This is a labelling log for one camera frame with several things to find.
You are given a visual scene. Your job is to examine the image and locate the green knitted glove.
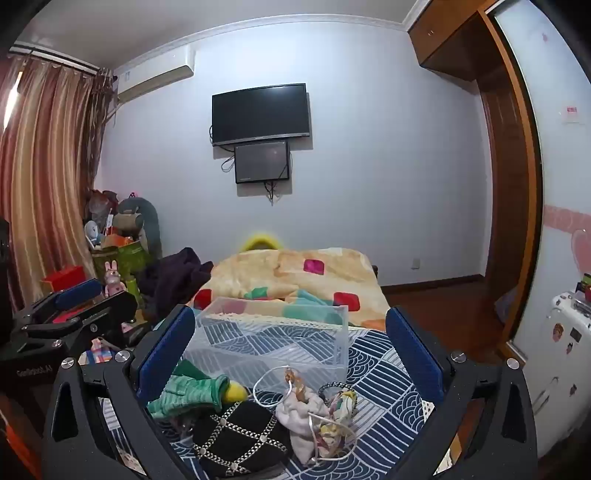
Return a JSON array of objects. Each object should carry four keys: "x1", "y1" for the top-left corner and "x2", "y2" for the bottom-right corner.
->
[{"x1": 147, "y1": 360, "x2": 229, "y2": 420}]

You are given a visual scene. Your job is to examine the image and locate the yellow felt ball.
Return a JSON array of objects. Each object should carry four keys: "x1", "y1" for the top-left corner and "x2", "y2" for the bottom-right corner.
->
[{"x1": 221, "y1": 380, "x2": 249, "y2": 404}]

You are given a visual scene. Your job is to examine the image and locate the floral fabric scrunchie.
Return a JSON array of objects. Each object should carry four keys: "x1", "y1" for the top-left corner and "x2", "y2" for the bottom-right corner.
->
[{"x1": 310, "y1": 390, "x2": 358, "y2": 462}]

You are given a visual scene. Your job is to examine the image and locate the black beret with chain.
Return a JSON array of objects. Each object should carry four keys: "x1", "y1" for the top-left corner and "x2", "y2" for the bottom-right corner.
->
[{"x1": 192, "y1": 400, "x2": 293, "y2": 479}]

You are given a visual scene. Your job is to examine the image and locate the white drawstring pouch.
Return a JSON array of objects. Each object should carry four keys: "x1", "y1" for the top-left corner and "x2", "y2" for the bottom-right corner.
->
[{"x1": 274, "y1": 387, "x2": 329, "y2": 465}]

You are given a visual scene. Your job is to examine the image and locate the red box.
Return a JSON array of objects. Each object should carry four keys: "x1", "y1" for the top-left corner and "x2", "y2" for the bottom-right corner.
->
[{"x1": 40, "y1": 266, "x2": 86, "y2": 295}]

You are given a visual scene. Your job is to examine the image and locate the pink rabbit toy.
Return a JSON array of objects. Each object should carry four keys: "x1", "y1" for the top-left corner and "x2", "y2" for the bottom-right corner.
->
[{"x1": 104, "y1": 260, "x2": 127, "y2": 297}]

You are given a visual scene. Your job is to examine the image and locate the green cardboard box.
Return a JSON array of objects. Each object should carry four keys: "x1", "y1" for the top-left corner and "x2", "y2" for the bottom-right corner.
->
[{"x1": 91, "y1": 241, "x2": 152, "y2": 282}]

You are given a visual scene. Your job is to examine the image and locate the dark purple blanket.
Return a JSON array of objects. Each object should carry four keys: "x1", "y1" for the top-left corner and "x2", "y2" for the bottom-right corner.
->
[{"x1": 136, "y1": 247, "x2": 214, "y2": 323}]

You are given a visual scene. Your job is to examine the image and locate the blue patterned bed cover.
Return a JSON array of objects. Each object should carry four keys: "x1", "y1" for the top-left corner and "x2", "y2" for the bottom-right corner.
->
[{"x1": 156, "y1": 328, "x2": 435, "y2": 479}]

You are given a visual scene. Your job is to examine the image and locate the grey plush toy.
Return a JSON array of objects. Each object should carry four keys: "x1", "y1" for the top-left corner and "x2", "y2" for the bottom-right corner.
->
[{"x1": 112, "y1": 196, "x2": 162, "y2": 259}]

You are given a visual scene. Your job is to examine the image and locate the clear plastic storage box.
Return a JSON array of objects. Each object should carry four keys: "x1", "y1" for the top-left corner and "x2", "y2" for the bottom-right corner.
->
[{"x1": 183, "y1": 297, "x2": 349, "y2": 394}]

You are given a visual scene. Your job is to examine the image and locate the colourful fleece blanket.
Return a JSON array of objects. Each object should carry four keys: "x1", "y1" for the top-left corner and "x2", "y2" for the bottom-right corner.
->
[{"x1": 188, "y1": 247, "x2": 390, "y2": 331}]

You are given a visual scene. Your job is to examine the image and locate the white suitcase with stickers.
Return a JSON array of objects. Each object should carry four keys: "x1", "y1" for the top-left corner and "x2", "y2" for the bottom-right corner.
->
[{"x1": 515, "y1": 290, "x2": 590, "y2": 457}]

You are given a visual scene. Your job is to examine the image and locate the yellow plush behind bed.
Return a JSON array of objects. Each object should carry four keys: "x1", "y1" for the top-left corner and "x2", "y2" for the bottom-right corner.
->
[{"x1": 240, "y1": 232, "x2": 283, "y2": 252}]

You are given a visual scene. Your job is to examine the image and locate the striped brown curtain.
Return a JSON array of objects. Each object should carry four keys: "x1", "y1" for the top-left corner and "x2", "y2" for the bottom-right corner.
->
[{"x1": 1, "y1": 55, "x2": 115, "y2": 310}]

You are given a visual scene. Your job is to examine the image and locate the wooden wardrobe door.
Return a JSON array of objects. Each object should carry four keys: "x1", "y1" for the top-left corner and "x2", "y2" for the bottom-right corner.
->
[{"x1": 478, "y1": 1, "x2": 543, "y2": 343}]

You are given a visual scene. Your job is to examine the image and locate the white air conditioner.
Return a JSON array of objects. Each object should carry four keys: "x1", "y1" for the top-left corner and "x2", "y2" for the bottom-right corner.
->
[{"x1": 117, "y1": 45, "x2": 195, "y2": 103}]

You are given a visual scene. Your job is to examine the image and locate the small black wall monitor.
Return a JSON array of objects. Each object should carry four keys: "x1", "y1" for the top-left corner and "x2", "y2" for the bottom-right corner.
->
[{"x1": 235, "y1": 140, "x2": 290, "y2": 184}]

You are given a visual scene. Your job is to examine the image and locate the large black wall television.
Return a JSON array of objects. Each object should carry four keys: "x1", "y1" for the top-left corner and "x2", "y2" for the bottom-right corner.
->
[{"x1": 211, "y1": 83, "x2": 311, "y2": 147}]

